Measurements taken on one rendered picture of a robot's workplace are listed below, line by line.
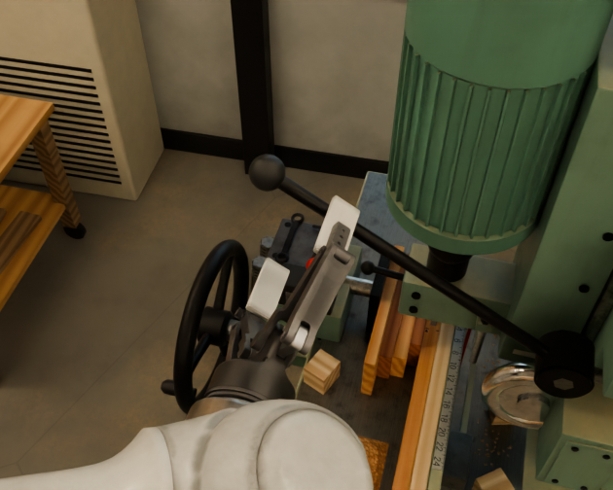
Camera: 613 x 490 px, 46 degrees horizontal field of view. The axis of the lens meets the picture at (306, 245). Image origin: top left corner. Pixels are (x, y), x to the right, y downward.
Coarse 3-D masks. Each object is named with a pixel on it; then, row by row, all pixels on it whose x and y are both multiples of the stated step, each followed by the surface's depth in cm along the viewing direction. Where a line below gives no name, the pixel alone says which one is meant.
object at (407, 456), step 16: (432, 352) 100; (416, 368) 98; (416, 384) 96; (416, 400) 95; (416, 416) 93; (416, 432) 92; (400, 448) 91; (416, 448) 90; (400, 464) 89; (400, 480) 88
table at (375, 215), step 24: (360, 192) 126; (384, 192) 126; (360, 216) 122; (384, 216) 122; (408, 240) 118; (360, 312) 109; (360, 336) 106; (360, 360) 103; (336, 384) 101; (360, 384) 101; (384, 384) 101; (408, 384) 101; (336, 408) 98; (360, 408) 98; (384, 408) 98; (408, 408) 98; (360, 432) 96; (384, 432) 96; (384, 480) 92
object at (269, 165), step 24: (264, 168) 66; (288, 192) 68; (360, 240) 71; (384, 240) 71; (408, 264) 72; (456, 288) 73; (480, 312) 74; (528, 336) 75; (552, 336) 77; (576, 336) 76; (552, 360) 75; (576, 360) 74; (552, 384) 76; (576, 384) 75
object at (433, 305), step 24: (480, 264) 93; (504, 264) 93; (408, 288) 92; (432, 288) 91; (480, 288) 90; (504, 288) 90; (408, 312) 96; (432, 312) 94; (456, 312) 93; (504, 312) 90
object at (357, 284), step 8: (384, 264) 103; (344, 280) 105; (352, 280) 105; (360, 280) 105; (368, 280) 105; (376, 280) 101; (384, 280) 101; (352, 288) 105; (360, 288) 104; (368, 288) 104; (376, 288) 100; (368, 296) 105; (376, 296) 99; (376, 304) 100; (368, 312) 102; (376, 312) 102; (368, 320) 104; (368, 328) 105
